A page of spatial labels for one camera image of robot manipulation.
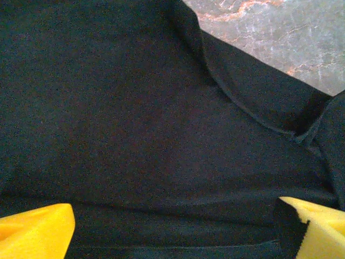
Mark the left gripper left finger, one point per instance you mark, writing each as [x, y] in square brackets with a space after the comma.
[35, 232]

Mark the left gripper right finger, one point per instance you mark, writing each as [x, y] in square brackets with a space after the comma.
[326, 232]

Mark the black t-shirt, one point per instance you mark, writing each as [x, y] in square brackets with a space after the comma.
[134, 108]

